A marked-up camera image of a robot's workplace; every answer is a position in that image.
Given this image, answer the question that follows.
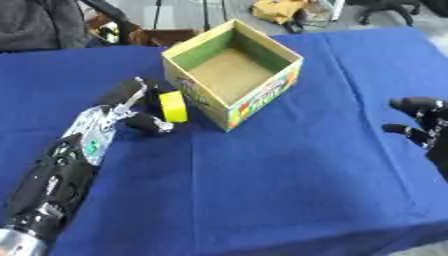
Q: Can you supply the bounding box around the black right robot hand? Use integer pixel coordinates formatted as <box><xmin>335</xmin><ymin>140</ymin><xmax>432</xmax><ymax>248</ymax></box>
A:
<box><xmin>379</xmin><ymin>96</ymin><xmax>448</xmax><ymax>183</ymax></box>

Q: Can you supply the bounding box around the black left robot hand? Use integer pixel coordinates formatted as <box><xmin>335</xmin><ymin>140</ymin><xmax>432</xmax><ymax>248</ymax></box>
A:
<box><xmin>96</xmin><ymin>76</ymin><xmax>177</xmax><ymax>136</ymax></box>

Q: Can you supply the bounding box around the yellow block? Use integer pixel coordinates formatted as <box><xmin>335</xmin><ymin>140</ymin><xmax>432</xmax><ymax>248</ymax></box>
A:
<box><xmin>157</xmin><ymin>90</ymin><xmax>191</xmax><ymax>124</ymax></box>

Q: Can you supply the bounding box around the tan cardboard box green inside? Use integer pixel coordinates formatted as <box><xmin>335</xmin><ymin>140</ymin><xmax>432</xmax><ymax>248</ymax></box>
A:
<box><xmin>159</xmin><ymin>18</ymin><xmax>305</xmax><ymax>133</ymax></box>

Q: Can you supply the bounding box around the brown bag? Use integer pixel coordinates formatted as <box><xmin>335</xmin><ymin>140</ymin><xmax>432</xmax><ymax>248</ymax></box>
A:
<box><xmin>84</xmin><ymin>13</ymin><xmax>203</xmax><ymax>48</ymax></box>

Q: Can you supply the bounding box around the black tripod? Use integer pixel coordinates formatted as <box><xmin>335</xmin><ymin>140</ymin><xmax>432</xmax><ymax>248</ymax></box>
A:
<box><xmin>150</xmin><ymin>0</ymin><xmax>231</xmax><ymax>32</ymax></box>

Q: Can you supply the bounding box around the person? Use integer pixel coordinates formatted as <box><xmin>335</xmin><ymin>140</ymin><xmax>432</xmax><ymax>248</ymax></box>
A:
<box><xmin>0</xmin><ymin>0</ymin><xmax>90</xmax><ymax>53</ymax></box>

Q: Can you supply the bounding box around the black chair base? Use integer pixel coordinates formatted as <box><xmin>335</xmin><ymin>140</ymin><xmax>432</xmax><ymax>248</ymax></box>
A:
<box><xmin>344</xmin><ymin>0</ymin><xmax>424</xmax><ymax>28</ymax></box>

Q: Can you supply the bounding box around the yellow bag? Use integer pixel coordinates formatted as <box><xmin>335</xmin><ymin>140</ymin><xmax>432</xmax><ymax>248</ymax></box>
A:
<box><xmin>250</xmin><ymin>0</ymin><xmax>312</xmax><ymax>25</ymax></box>

